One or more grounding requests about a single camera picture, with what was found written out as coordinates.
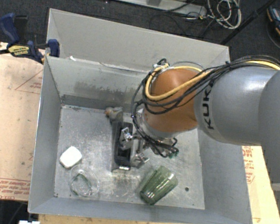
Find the white rounded block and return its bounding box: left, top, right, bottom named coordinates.
left=58, top=144, right=84, bottom=171

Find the clear glass bowl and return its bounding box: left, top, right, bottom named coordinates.
left=66, top=165, right=103, bottom=200

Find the green glass cup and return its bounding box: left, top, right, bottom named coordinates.
left=138, top=162, right=181, bottom=210

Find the grey toy animal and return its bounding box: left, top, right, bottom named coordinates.
left=103, top=104, right=125, bottom=125

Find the grey metal bin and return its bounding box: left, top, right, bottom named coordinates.
left=16, top=8, right=280, bottom=224

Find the brown cardboard board red print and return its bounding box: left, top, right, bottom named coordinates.
left=0, top=41, right=271, bottom=224

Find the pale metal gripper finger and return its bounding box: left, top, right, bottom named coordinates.
left=118, top=128, right=135, bottom=152
left=130, top=151, right=150, bottom=170

